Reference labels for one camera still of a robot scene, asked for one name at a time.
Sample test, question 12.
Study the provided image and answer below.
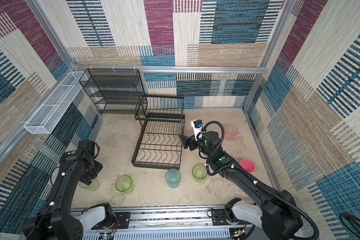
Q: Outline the pale frosted green cup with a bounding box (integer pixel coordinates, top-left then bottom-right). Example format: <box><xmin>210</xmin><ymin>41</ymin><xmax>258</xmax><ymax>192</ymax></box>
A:
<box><xmin>78</xmin><ymin>178</ymin><xmax>100</xmax><ymax>191</ymax></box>

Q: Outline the teal frosted cup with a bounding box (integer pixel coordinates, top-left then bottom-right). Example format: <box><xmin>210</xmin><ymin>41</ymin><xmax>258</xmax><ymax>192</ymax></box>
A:
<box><xmin>165</xmin><ymin>169</ymin><xmax>181</xmax><ymax>189</ymax></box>

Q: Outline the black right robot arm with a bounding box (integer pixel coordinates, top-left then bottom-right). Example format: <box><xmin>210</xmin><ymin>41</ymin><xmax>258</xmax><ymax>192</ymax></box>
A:
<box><xmin>179</xmin><ymin>132</ymin><xmax>303</xmax><ymax>240</ymax></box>

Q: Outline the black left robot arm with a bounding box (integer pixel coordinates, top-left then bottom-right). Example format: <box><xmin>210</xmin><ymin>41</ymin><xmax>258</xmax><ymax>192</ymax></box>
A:
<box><xmin>22</xmin><ymin>140</ymin><xmax>116</xmax><ymax>240</ymax></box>

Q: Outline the black two-tier dish rack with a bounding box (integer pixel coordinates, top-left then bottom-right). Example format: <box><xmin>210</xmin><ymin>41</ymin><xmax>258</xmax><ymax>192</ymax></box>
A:
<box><xmin>131</xmin><ymin>95</ymin><xmax>185</xmax><ymax>170</ymax></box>

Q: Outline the black mesh shelf rack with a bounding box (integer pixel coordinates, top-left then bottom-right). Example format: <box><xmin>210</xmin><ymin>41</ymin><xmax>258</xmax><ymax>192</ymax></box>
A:
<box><xmin>80</xmin><ymin>69</ymin><xmax>146</xmax><ymax>114</ymax></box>

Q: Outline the clear pink cup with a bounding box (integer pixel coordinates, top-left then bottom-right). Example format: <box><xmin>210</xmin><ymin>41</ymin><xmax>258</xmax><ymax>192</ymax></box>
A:
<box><xmin>224</xmin><ymin>125</ymin><xmax>239</xmax><ymax>141</ymax></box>

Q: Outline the pink cup near right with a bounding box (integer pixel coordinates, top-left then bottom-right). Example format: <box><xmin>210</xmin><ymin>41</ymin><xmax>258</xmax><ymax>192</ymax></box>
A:
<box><xmin>240</xmin><ymin>159</ymin><xmax>256</xmax><ymax>173</ymax></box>

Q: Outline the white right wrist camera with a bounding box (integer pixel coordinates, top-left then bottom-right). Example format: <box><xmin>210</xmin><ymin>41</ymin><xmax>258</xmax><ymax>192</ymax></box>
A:
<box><xmin>191</xmin><ymin>120</ymin><xmax>205</xmax><ymax>141</ymax></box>

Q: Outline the black corrugated cable conduit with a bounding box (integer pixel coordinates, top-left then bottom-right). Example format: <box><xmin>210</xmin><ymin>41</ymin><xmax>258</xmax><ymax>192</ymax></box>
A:
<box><xmin>199</xmin><ymin>120</ymin><xmax>320</xmax><ymax>240</ymax></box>

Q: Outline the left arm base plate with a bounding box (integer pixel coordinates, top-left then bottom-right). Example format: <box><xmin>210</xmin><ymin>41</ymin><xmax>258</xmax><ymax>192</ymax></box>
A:
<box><xmin>91</xmin><ymin>212</ymin><xmax>131</xmax><ymax>231</ymax></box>

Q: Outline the white wire mesh basket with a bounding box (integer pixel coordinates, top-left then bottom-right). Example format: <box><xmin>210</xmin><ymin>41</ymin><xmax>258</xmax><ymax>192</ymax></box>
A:
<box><xmin>25</xmin><ymin>71</ymin><xmax>84</xmax><ymax>135</ymax></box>

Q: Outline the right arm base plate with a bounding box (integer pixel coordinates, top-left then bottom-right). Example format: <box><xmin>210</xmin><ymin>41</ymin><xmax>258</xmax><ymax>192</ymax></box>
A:
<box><xmin>206</xmin><ymin>208</ymin><xmax>252</xmax><ymax>226</ymax></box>

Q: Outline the aluminium front rail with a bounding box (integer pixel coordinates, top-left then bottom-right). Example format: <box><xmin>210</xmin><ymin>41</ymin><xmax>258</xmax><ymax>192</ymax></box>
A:
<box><xmin>44</xmin><ymin>205</ymin><xmax>298</xmax><ymax>240</ymax></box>

